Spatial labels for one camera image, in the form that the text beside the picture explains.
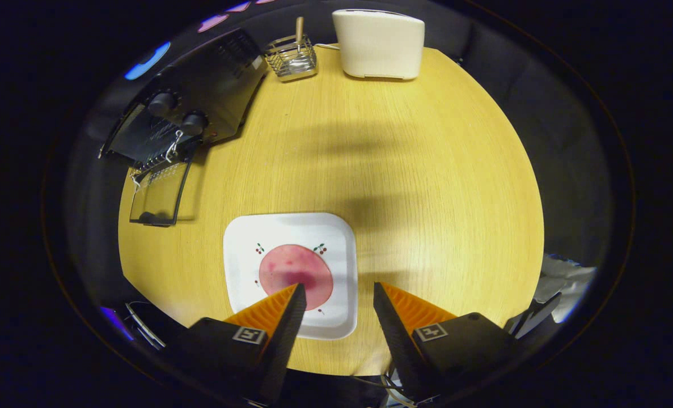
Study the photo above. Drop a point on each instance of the white crumpled bag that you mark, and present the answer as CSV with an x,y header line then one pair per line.
x,y
566,283

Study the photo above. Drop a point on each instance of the white bread toaster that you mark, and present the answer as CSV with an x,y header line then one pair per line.
x,y
379,45

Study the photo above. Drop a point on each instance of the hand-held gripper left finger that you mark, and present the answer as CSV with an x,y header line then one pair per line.
x,y
285,345

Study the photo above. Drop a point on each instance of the black toaster oven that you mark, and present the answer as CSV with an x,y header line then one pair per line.
x,y
217,90

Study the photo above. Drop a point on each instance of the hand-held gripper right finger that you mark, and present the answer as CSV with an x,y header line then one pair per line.
x,y
398,345

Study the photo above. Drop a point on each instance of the wooden stick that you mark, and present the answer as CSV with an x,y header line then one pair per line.
x,y
300,31

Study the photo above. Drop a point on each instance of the pink round ham slice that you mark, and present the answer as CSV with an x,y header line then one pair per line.
x,y
296,266

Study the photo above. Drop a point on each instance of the white square plate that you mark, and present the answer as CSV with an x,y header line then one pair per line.
x,y
291,226

